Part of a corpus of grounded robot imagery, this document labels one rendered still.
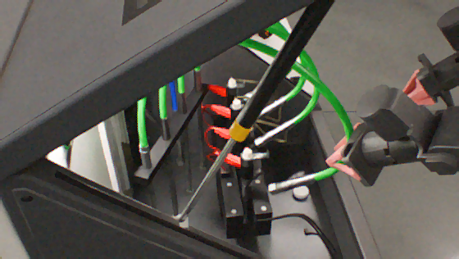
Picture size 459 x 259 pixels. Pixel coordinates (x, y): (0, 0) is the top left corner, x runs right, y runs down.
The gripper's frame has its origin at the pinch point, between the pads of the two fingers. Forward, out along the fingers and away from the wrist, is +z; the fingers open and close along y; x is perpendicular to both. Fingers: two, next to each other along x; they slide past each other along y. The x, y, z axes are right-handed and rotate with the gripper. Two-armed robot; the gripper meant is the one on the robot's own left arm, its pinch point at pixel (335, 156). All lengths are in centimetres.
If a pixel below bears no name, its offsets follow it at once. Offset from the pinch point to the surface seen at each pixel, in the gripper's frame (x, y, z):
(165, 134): -18.6, 6.8, 30.6
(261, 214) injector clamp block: 6.9, 6.3, 25.2
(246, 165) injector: -4.2, 3.1, 20.7
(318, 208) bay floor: 23.8, -10.1, 34.7
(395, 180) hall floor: 98, -95, 107
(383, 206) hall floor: 96, -76, 103
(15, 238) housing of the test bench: -30, 43, -3
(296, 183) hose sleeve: 0.5, 4.9, 7.5
